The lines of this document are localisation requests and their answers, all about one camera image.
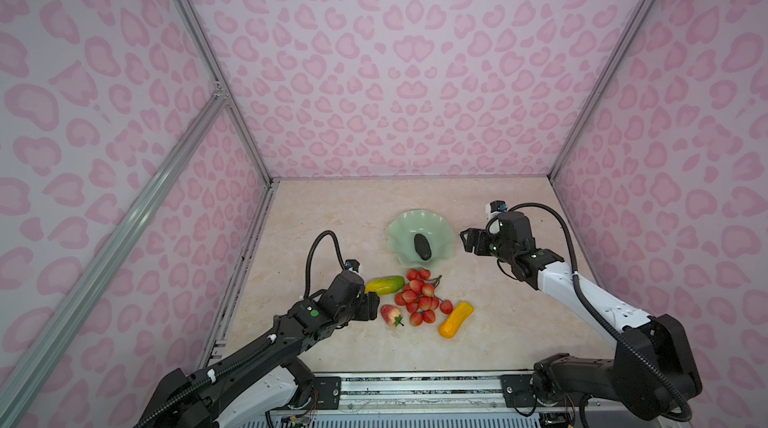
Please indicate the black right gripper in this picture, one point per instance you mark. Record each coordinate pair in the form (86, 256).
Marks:
(482, 238)

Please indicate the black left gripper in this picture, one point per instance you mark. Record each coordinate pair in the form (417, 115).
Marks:
(370, 303)

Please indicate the red fake strawberry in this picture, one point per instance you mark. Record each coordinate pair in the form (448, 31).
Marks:
(392, 315)

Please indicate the dark fake avocado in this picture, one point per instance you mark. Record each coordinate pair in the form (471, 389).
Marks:
(422, 246)

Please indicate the yellow orange fake squash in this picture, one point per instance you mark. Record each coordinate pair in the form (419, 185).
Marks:
(455, 320)

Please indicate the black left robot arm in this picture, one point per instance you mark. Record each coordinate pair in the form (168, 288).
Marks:
(199, 399)

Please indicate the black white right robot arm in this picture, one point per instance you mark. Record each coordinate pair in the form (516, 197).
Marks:
(652, 373)

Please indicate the red fake grape bunch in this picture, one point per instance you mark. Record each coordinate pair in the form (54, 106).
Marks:
(416, 292)

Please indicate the light green scalloped fruit bowl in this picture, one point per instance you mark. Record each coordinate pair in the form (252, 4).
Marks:
(402, 229)

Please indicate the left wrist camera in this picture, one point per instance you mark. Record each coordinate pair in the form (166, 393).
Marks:
(352, 265)

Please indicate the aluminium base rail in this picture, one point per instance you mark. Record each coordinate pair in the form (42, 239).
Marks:
(412, 399)

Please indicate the left floor aluminium rail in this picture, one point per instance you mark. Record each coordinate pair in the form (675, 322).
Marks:
(215, 346)

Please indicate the right rear aluminium post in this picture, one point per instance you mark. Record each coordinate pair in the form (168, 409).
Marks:
(640, 15)

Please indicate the aluminium post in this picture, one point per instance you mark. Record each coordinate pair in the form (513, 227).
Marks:
(640, 15)
(203, 45)

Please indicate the diagonal aluminium frame bar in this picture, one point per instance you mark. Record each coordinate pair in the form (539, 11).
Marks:
(39, 361)

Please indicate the left rear aluminium post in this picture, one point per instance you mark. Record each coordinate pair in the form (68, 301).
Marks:
(203, 45)

